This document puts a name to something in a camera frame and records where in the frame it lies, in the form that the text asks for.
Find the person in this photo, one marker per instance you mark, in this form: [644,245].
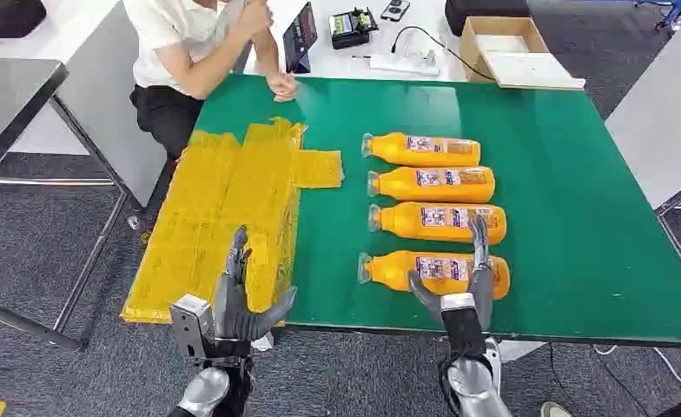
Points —
[162,34]

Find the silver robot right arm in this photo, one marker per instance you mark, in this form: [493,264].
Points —
[473,385]

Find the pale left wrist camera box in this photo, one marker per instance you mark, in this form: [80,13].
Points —
[190,322]

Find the black case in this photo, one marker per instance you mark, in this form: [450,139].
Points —
[478,11]

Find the person's left hand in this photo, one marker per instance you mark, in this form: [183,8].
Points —
[284,87]

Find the green table mat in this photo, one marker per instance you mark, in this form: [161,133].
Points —
[547,201]

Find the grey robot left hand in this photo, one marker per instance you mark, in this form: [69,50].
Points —
[232,311]

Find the white table leg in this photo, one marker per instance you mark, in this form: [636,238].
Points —
[519,349]
[263,342]

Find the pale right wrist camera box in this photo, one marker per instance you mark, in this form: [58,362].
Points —
[461,325]

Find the brown cardboard box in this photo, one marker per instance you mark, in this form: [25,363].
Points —
[468,52]

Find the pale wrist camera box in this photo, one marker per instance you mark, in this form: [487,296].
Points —
[461,325]
[190,322]

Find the yellow sheet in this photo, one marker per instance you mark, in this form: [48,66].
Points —
[214,201]

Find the white power strip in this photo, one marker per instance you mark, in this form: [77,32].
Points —
[401,63]

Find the white flat board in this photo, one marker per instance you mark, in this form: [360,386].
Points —
[530,70]

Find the person's right hand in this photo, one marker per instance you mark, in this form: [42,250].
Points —
[255,18]

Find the blue metal frame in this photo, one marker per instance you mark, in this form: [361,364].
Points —
[671,14]

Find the black tablet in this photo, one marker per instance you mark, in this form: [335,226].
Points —
[299,37]

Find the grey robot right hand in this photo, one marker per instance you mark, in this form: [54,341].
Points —
[482,285]

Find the grey steel table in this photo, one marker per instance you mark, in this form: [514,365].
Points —
[7,98]

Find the black bag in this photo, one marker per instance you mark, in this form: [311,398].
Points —
[4,17]

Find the orange drink bottle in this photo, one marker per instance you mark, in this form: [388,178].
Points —
[392,151]
[404,223]
[398,185]
[389,270]

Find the black phone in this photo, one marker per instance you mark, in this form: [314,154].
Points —
[395,10]

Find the white back desk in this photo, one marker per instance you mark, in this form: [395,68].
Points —
[340,64]

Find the grey side table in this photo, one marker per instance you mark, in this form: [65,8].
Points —
[657,132]

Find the white panel desk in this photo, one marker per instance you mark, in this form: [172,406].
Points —
[99,75]

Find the black battery charger device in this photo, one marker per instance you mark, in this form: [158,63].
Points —
[349,29]

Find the pale shoe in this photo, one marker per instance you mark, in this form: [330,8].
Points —
[554,410]

